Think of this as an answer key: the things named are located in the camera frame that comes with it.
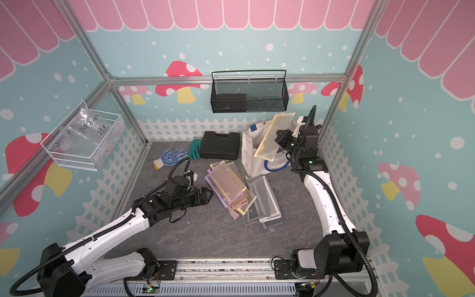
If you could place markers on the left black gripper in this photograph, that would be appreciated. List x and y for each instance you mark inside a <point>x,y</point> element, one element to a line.
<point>205,200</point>

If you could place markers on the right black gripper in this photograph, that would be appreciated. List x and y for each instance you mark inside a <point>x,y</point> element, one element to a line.
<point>283,140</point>

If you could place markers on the yellow mesh pouch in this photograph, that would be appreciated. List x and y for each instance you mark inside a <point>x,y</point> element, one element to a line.
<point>268,148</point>

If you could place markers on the pink brown mesh pouch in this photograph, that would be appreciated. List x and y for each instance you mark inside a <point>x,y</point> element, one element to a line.
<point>233,186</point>

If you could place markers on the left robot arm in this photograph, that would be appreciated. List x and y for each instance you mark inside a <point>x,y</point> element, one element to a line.
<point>73,269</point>

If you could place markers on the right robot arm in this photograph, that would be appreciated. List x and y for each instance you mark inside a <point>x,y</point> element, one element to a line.
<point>343,249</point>

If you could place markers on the purple mesh pouch upper left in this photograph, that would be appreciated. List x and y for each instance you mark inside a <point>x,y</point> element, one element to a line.
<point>218,190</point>

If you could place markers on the cream canvas tote bag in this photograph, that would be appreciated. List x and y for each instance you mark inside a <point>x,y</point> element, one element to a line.
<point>251,139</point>

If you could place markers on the beige mesh pouch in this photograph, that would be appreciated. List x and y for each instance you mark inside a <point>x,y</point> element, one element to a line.
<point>231,165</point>

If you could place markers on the yellow trimmed clear pouch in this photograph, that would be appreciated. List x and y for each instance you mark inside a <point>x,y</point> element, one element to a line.
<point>248,198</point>

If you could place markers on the white grey mesh pouch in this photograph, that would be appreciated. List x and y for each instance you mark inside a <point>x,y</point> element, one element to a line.
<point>265,207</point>

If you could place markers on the grey pouch under white pouch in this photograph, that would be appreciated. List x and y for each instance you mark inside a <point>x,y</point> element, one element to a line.
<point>272,224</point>

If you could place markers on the clear plastic labelled bag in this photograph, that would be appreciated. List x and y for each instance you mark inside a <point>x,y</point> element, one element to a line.
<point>83,134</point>

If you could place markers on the blue white work glove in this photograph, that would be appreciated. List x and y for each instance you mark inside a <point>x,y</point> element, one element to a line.
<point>170,158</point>

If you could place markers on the green rubber glove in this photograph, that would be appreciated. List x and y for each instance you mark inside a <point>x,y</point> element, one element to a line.
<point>194,148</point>

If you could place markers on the black plastic tool case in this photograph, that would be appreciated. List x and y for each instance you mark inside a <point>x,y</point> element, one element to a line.
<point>220,146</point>

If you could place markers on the black box in basket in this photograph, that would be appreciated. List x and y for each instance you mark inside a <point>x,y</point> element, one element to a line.
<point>228,103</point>

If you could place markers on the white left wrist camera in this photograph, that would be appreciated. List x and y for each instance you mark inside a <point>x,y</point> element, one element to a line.
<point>190,175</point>

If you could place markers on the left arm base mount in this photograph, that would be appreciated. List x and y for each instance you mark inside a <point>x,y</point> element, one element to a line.
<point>159,271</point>

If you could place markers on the black wire mesh basket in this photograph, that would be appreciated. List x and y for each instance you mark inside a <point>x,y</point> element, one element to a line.
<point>265,90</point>

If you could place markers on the white wire wall basket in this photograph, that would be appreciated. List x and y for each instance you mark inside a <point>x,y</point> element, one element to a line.
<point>95,161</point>

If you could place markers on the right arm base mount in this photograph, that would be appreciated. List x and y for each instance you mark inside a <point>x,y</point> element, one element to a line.
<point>289,270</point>

